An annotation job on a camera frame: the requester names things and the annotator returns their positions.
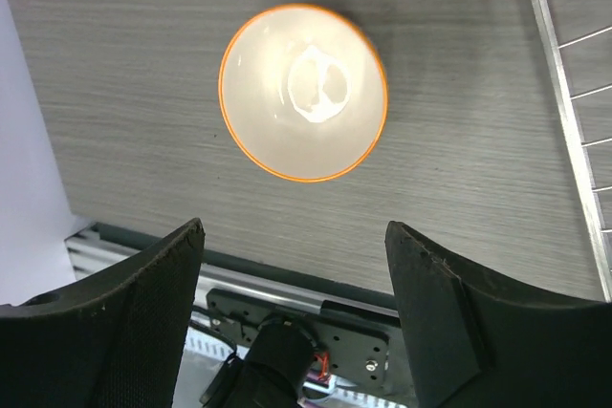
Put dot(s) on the metal wire dish rack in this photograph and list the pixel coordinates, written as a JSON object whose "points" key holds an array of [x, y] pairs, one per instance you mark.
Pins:
{"points": [[576, 146]]}

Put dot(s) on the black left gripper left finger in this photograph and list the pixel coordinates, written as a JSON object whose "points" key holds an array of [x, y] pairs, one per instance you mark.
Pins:
{"points": [[112, 339]]}

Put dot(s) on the white ridged bowl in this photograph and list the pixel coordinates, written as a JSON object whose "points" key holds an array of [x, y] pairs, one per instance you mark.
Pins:
{"points": [[303, 93]]}

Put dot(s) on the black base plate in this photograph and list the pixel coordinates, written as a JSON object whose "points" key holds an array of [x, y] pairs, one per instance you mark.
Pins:
{"points": [[284, 338]]}

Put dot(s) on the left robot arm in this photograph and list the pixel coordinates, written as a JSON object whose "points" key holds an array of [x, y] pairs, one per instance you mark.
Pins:
{"points": [[471, 337]]}

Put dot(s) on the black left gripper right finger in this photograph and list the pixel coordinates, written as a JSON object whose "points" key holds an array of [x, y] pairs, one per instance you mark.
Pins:
{"points": [[475, 337]]}

